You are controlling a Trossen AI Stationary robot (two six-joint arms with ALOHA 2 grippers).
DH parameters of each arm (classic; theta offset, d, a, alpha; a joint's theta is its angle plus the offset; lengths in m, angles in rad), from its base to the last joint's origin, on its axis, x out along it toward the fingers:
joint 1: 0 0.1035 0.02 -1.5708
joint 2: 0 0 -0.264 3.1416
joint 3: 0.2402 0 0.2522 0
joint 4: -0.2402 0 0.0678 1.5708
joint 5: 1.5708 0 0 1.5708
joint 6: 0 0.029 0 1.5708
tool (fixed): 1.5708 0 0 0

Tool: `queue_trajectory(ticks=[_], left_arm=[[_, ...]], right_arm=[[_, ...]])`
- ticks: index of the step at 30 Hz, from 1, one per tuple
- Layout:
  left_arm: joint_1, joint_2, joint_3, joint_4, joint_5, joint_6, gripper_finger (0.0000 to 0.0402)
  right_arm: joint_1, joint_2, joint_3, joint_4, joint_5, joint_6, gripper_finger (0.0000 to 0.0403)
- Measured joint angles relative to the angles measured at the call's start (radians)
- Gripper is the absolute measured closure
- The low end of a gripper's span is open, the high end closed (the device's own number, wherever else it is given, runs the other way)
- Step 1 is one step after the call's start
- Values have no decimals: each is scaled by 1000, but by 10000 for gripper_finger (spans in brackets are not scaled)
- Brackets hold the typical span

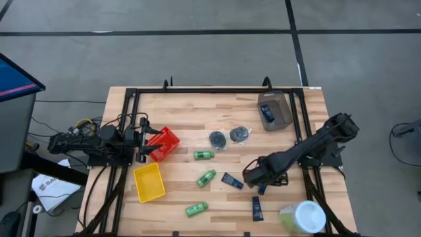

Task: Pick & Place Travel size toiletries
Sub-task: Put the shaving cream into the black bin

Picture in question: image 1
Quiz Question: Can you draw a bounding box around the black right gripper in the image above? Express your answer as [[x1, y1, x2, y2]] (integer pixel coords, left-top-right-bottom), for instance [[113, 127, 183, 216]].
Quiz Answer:
[[243, 155, 290, 190]]

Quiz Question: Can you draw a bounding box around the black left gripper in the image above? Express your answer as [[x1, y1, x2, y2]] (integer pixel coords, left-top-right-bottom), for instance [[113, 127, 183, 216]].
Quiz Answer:
[[123, 117, 164, 164]]

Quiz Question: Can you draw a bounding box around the red plastic basket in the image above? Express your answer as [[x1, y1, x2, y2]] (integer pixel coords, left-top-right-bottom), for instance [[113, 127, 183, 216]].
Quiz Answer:
[[146, 126, 181, 163]]

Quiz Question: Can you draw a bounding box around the small green bottle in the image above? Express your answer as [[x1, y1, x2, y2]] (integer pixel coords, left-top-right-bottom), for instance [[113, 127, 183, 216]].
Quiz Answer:
[[196, 169, 217, 188], [193, 150, 216, 161], [185, 201, 209, 218]]

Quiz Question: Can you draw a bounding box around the black round bagged sponge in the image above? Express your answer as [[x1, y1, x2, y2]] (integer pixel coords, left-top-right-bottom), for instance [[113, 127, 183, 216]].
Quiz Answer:
[[228, 126, 253, 145], [208, 130, 228, 151]]

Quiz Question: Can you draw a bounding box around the yellow plastic basket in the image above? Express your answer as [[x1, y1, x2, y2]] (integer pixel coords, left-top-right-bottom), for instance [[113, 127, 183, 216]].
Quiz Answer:
[[133, 162, 166, 204]]

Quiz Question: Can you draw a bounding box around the green canister with white lid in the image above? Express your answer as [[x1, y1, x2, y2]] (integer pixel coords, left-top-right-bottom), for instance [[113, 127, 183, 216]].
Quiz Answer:
[[278, 199, 327, 234]]

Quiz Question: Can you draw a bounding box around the brown cardboard tray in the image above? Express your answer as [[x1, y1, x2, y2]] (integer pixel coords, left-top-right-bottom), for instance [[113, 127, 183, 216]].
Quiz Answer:
[[256, 90, 294, 132]]

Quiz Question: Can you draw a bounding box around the black desk edge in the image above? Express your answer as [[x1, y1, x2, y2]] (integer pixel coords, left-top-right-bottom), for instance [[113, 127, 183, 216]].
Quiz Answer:
[[19, 151, 89, 187]]

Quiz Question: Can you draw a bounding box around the white printed paper bag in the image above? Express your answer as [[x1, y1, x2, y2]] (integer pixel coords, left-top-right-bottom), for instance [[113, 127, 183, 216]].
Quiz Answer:
[[31, 159, 82, 212]]

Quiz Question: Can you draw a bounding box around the grey floor stand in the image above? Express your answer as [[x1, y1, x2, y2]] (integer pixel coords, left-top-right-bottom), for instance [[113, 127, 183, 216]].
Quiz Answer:
[[393, 118, 421, 139]]

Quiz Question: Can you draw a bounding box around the computer monitor with blue screen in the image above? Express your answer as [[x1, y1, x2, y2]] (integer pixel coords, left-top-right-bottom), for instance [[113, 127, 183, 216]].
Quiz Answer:
[[0, 52, 46, 103]]

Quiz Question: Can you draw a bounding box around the black computer mouse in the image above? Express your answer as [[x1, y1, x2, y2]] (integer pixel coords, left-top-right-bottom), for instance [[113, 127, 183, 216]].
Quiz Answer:
[[0, 211, 22, 237]]

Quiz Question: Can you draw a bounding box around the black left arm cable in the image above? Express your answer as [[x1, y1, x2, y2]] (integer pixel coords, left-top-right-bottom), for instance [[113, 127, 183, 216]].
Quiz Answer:
[[116, 112, 149, 130]]

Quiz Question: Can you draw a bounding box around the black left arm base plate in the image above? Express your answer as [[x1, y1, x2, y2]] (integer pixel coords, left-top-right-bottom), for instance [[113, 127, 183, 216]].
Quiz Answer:
[[87, 144, 136, 167]]

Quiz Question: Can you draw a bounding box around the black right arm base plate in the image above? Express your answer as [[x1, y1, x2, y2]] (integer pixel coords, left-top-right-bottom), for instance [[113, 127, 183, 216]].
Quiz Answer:
[[297, 141, 343, 167]]

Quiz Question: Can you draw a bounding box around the yellow cable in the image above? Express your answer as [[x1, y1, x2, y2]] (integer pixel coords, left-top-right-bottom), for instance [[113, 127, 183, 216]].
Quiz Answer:
[[74, 117, 97, 136]]

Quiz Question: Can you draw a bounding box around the black metal table frame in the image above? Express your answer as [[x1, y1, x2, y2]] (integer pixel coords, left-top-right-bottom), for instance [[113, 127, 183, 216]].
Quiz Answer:
[[77, 76, 360, 237]]

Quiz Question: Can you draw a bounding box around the thin black floor cable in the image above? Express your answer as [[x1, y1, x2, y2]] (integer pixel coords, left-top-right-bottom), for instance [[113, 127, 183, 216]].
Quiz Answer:
[[35, 99, 107, 104]]

